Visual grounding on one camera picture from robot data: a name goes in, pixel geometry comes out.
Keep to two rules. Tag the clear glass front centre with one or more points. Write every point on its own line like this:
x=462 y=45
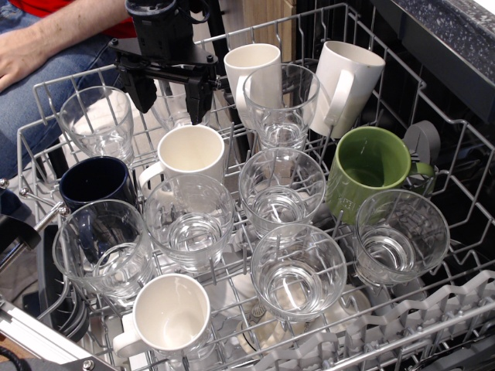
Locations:
x=298 y=271

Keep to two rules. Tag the cream mug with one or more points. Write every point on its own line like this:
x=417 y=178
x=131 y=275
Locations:
x=191 y=149
x=171 y=315

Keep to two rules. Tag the green ceramic mug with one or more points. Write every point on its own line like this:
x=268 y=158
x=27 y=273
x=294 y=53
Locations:
x=368 y=160

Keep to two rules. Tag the white mug back centre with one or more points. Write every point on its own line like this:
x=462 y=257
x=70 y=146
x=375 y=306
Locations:
x=251 y=69

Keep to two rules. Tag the clear glass back left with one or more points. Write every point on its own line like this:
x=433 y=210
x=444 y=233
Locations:
x=99 y=121

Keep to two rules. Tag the clear glass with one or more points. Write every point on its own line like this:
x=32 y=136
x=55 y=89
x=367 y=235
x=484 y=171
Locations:
x=190 y=218
x=399 y=235
x=99 y=121
x=281 y=103
x=103 y=248
x=298 y=271
x=280 y=186
x=169 y=108

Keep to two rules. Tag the clear glass back middle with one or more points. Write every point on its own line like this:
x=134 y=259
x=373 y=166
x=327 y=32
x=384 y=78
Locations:
x=169 y=108

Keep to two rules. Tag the white mug back right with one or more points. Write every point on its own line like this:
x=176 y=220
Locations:
x=348 y=75

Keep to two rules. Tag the cream mug front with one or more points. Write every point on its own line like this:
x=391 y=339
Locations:
x=171 y=315

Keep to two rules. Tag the person's bare forearm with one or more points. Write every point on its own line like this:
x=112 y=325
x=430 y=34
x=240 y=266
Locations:
x=76 y=22

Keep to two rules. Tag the cream mug centre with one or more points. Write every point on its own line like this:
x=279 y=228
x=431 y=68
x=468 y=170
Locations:
x=191 y=149

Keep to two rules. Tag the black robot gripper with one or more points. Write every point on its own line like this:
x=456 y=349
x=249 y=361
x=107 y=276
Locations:
x=164 y=48

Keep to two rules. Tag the grey plastic rack clip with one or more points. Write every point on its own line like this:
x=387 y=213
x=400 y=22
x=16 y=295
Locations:
x=423 y=142

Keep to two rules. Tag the dark blue mug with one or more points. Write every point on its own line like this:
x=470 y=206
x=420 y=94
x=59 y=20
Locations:
x=96 y=179

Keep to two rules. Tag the clear glass front left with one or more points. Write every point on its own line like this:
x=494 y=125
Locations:
x=103 y=248

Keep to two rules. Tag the grey wire dishwasher rack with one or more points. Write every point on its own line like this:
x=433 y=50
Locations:
x=464 y=191

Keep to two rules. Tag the grey plastic tine row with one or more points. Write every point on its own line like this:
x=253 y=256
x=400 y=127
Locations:
x=409 y=327

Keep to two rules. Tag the person's bare hand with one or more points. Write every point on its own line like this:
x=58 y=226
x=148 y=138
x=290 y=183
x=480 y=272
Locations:
x=22 y=52

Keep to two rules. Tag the clear glass right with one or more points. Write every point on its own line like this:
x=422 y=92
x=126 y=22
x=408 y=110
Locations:
x=399 y=235

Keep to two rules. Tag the clear glass back centre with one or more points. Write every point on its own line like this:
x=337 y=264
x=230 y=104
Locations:
x=281 y=103

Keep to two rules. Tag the clear glass centre left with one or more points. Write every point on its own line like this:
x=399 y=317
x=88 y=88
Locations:
x=190 y=218

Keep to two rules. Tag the white mug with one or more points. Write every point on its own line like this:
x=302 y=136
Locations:
x=348 y=75
x=251 y=69

